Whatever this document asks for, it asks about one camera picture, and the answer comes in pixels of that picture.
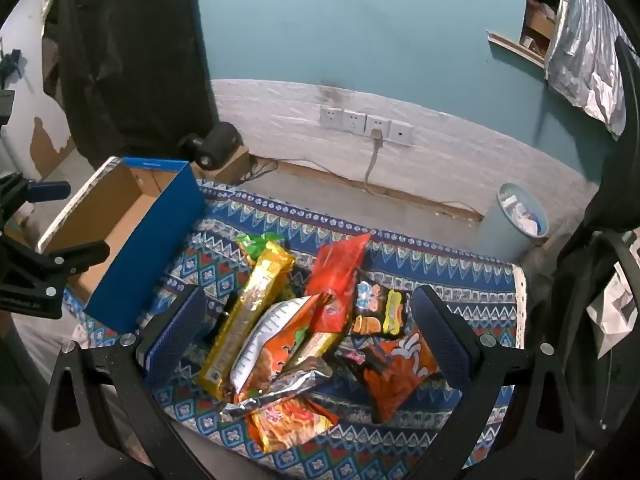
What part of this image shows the cardboard box in niche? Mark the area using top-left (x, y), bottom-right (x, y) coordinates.
top-left (520, 0), bottom-right (558, 56)

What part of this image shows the small brown cardboard box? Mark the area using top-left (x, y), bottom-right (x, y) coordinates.
top-left (202, 146), bottom-right (251, 186)

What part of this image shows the long yellow snack packet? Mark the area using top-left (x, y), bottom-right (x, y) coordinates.
top-left (195, 240), bottom-right (296, 401)

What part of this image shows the black chair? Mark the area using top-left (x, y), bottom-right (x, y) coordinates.
top-left (520, 35), bottom-right (640, 480)

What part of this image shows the red translucent snack packet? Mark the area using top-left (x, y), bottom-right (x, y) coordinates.
top-left (304, 232), bottom-right (373, 333)

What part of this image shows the orange and white chip bag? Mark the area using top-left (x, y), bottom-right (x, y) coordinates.
top-left (230, 295), bottom-right (326, 406)

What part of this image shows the pale blue trash bin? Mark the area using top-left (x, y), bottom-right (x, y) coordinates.
top-left (479, 182), bottom-right (550, 263)

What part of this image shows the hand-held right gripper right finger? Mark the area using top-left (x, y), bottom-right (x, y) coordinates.
top-left (410, 285), bottom-right (587, 480)

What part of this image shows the black hanging cloth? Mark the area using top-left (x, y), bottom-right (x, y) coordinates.
top-left (42, 0), bottom-right (221, 171)

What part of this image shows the black clamp stand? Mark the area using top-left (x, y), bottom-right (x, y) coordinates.
top-left (0, 47), bottom-right (26, 86)

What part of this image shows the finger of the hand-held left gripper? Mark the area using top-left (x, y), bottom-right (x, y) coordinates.
top-left (0, 172), bottom-right (71, 233)
top-left (30, 239), bottom-right (111, 299)

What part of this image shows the black cable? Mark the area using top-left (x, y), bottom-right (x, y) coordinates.
top-left (247, 157), bottom-right (279, 181)

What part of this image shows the white paper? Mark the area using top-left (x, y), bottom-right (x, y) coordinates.
top-left (585, 265), bottom-right (640, 336)

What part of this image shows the grey plug with cable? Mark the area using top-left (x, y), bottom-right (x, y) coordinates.
top-left (364, 129), bottom-right (386, 196)

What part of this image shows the black and yellow snack packet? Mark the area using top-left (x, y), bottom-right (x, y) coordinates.
top-left (352, 282), bottom-right (408, 338)

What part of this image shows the wooden strip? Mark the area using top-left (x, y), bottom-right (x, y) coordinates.
top-left (487, 31), bottom-right (547, 68)

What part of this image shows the orange fries chip bag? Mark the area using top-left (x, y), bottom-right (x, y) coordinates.
top-left (247, 395), bottom-right (341, 456)

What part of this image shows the patterned blue blanket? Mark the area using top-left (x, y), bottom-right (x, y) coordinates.
top-left (62, 180), bottom-right (528, 480)

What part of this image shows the silver foil curtain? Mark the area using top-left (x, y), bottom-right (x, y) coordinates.
top-left (544, 0), bottom-right (628, 138)

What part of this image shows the orange bag with white print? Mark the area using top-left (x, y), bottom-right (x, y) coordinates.
top-left (330, 330), bottom-right (443, 423)

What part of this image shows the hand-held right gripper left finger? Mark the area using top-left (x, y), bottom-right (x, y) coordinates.
top-left (40, 285), bottom-right (208, 480)

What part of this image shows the blue cardboard box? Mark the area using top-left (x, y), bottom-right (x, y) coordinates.
top-left (37, 156), bottom-right (207, 333)

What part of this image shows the black camera device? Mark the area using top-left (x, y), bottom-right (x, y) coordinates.
top-left (178, 121), bottom-right (243, 171)

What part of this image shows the green and orange snack packet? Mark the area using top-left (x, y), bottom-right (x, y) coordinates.
top-left (235, 232), bottom-right (281, 266)

